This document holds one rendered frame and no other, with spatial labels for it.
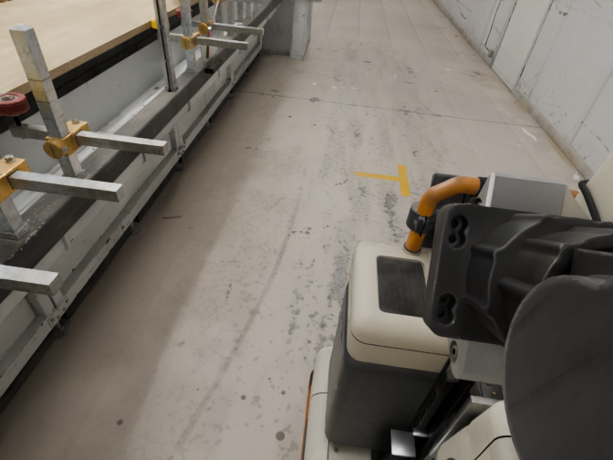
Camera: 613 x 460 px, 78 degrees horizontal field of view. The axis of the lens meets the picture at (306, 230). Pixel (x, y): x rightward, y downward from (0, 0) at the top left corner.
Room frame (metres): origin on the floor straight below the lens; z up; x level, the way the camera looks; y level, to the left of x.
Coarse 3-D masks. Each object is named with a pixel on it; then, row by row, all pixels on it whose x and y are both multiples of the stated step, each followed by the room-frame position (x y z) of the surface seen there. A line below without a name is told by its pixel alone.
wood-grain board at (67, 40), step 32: (32, 0) 2.08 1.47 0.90; (64, 0) 2.15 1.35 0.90; (96, 0) 2.23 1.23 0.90; (128, 0) 2.31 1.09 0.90; (192, 0) 2.52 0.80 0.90; (0, 32) 1.52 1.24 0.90; (64, 32) 1.61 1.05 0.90; (96, 32) 1.65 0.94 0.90; (128, 32) 1.71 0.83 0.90; (0, 64) 1.19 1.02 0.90; (64, 64) 1.26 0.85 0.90
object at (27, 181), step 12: (12, 180) 0.67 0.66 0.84; (24, 180) 0.67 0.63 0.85; (36, 180) 0.68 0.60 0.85; (48, 180) 0.68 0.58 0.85; (60, 180) 0.68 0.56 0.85; (72, 180) 0.69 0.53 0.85; (84, 180) 0.69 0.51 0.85; (48, 192) 0.67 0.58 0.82; (60, 192) 0.67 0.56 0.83; (72, 192) 0.67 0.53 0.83; (84, 192) 0.67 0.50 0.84; (96, 192) 0.67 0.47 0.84; (108, 192) 0.66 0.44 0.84; (120, 192) 0.68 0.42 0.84
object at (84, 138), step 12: (12, 132) 0.93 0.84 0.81; (24, 132) 0.93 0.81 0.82; (36, 132) 0.93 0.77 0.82; (84, 132) 0.94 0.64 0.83; (96, 132) 0.95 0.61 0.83; (84, 144) 0.92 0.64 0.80; (96, 144) 0.92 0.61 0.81; (108, 144) 0.92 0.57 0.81; (120, 144) 0.92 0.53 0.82; (132, 144) 0.92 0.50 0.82; (144, 144) 0.92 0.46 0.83; (156, 144) 0.92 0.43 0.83
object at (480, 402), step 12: (480, 384) 0.34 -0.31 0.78; (480, 396) 0.32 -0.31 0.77; (492, 396) 0.32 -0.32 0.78; (468, 408) 0.30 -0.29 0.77; (480, 408) 0.30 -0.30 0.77; (456, 420) 0.31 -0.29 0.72; (468, 420) 0.30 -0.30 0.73; (444, 432) 0.31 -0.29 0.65; (456, 432) 0.30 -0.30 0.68; (432, 456) 0.30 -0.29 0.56
